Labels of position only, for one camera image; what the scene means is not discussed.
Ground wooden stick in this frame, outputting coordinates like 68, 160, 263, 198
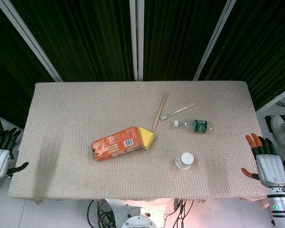
152, 93, 169, 131

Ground black cable bundle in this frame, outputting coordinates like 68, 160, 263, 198
163, 199, 196, 228
86, 199, 118, 228

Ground orange snack carton box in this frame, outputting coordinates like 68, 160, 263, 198
91, 126, 143, 162

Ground clear plastic tube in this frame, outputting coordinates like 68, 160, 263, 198
161, 102, 197, 120

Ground dark green partition panel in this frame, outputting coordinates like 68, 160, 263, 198
203, 0, 285, 111
0, 0, 57, 128
142, 0, 227, 81
9, 0, 136, 82

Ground beige woven tablecloth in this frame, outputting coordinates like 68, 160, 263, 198
8, 81, 273, 205

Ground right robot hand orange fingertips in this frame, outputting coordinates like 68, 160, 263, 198
241, 133, 285, 190

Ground white partition base rail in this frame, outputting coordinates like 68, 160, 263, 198
255, 88, 285, 112

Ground clear bottle green label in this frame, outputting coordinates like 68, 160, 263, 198
173, 119, 215, 134

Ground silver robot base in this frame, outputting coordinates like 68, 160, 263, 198
101, 198, 175, 228

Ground yellow sponge block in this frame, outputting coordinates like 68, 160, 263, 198
138, 127, 155, 151

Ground white paper cup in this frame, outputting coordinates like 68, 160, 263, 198
175, 152, 195, 171

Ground white shoe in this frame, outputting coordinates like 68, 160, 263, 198
270, 115, 285, 148

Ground white partition post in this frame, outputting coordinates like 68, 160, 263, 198
129, 0, 145, 81
0, 0, 63, 82
193, 0, 237, 81

